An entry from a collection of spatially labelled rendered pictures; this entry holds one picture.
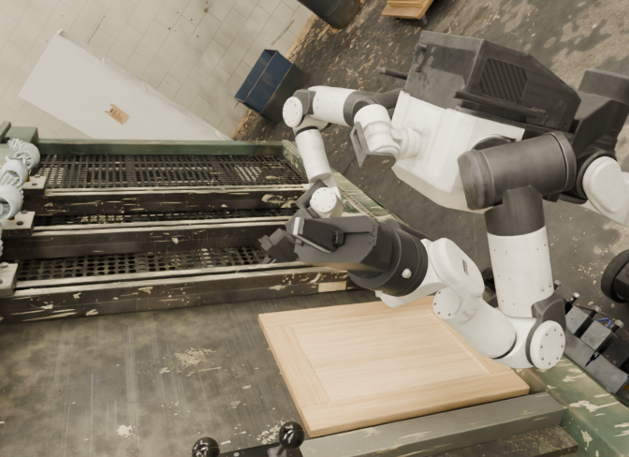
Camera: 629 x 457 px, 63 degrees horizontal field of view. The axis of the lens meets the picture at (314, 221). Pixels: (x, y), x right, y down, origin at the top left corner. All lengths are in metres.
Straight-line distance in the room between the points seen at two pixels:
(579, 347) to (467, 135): 0.64
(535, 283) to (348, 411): 0.41
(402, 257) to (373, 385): 0.49
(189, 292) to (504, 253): 0.74
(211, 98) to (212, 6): 0.99
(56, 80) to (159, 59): 1.67
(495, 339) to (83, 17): 5.60
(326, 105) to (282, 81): 4.00
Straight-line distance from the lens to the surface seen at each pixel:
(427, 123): 1.01
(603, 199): 1.27
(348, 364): 1.13
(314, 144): 1.39
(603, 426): 1.14
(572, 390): 1.20
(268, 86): 5.28
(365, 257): 0.57
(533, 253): 0.88
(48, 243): 1.56
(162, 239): 1.55
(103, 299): 1.28
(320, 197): 1.32
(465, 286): 0.74
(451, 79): 0.98
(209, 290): 1.29
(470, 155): 0.84
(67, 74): 4.72
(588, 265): 2.34
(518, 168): 0.84
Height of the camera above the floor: 1.92
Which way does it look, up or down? 30 degrees down
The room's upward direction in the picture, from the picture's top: 58 degrees counter-clockwise
